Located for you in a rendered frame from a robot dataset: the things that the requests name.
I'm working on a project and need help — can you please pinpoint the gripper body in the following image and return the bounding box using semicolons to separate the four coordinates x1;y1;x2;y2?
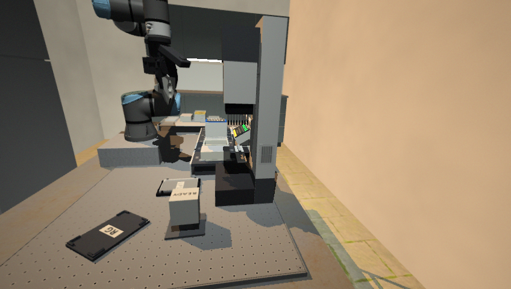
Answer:
142;37;177;76

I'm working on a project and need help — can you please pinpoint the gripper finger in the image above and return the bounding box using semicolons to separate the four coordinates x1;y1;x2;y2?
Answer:
165;70;178;104
154;66;170;105

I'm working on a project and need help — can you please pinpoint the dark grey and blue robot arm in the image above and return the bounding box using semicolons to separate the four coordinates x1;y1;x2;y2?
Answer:
92;0;191;142

